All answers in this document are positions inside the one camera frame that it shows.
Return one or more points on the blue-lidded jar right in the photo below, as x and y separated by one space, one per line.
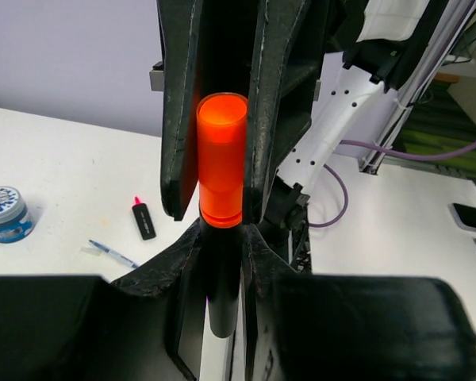
16 222

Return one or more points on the smartphone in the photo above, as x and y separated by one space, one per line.
465 216

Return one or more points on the orange highlighter marker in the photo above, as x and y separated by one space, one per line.
221 255

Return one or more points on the orange highlighter cap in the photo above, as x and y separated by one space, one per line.
221 131

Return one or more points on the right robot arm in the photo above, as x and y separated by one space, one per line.
371 47

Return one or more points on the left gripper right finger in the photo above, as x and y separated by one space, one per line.
300 326

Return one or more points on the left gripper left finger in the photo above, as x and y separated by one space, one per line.
146 325

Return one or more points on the pink highlighter marker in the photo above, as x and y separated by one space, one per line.
143 220

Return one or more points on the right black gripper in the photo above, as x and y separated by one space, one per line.
276 46

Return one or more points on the blue pen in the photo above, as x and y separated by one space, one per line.
114 255

